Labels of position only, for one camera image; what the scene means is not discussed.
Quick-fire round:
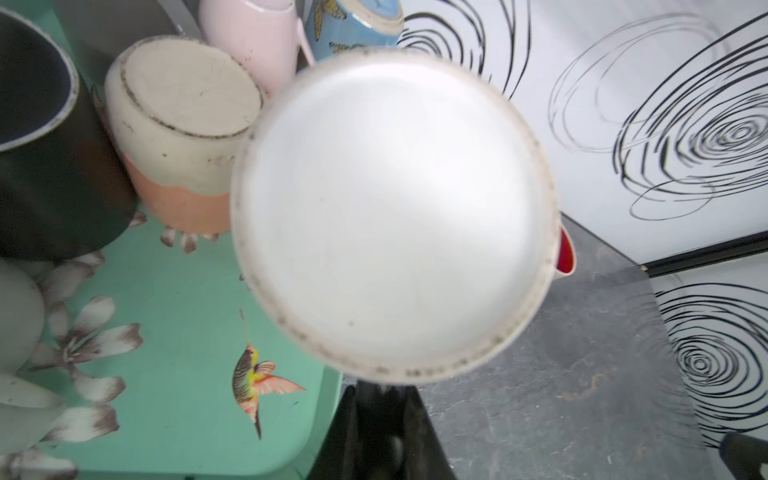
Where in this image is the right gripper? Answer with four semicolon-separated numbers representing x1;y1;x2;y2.
719;433;768;480

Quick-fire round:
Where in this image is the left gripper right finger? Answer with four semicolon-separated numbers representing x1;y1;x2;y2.
384;386;457;480

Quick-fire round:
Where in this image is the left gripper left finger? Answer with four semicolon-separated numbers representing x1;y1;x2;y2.
307;381;380;480

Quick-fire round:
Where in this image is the white mug red inside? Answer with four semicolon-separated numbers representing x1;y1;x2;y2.
231;49;562;384

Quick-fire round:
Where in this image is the beige mug white handle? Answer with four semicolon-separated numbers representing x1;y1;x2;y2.
1;261;65;455

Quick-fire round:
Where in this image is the beige and salmon mug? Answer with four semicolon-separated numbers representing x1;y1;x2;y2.
104;35;267;235

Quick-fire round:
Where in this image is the black speckled mug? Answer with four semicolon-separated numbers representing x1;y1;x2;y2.
1;8;137;261

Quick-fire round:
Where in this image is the pink mug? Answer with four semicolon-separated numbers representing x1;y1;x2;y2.
198;0;315;96

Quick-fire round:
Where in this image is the blue butterfly mug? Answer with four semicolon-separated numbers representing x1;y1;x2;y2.
305;0;404;61

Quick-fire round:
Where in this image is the tall grey mug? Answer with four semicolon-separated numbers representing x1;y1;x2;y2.
52;0;202;85

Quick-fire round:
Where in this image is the green floral tray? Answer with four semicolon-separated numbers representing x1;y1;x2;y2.
0;0;343;480

